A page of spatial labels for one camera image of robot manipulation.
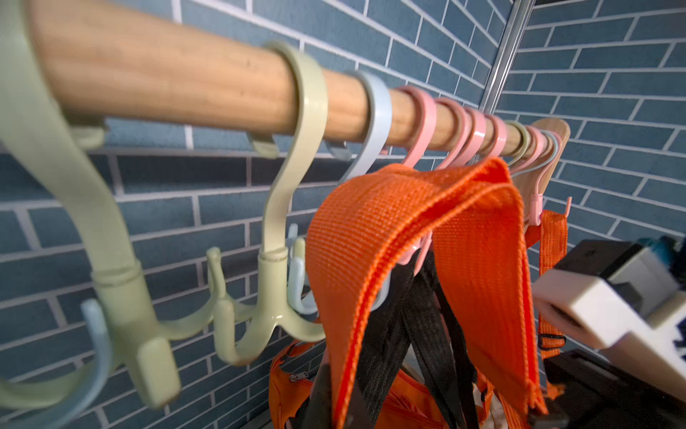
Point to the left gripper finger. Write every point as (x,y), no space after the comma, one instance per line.
(317,411)

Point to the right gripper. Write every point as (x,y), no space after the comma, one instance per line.
(599,395)

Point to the black sling bag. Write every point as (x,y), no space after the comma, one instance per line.
(415,316)

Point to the dark red-orange bag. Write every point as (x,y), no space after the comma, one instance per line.
(471,219)

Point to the green hook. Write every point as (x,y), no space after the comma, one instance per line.
(54,152)
(241,333)

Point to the far right orange bag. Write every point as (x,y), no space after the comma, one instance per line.
(551,234)

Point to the wooden hanging rack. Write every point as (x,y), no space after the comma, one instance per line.
(107,59)

